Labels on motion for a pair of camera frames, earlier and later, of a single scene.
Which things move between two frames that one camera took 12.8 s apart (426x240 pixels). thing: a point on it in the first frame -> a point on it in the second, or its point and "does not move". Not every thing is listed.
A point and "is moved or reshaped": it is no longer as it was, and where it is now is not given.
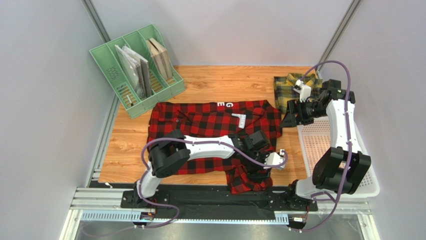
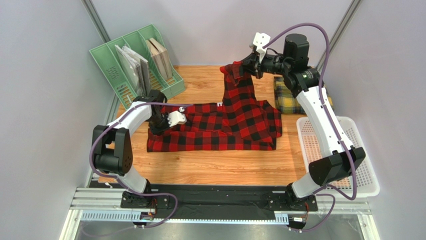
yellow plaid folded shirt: (284, 92) does not move
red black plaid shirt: (217, 118) is moved or reshaped
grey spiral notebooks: (137, 69) does not move
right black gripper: (296, 113) -> (251, 65)
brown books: (162, 57) does not move
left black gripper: (253, 173) -> (158, 131)
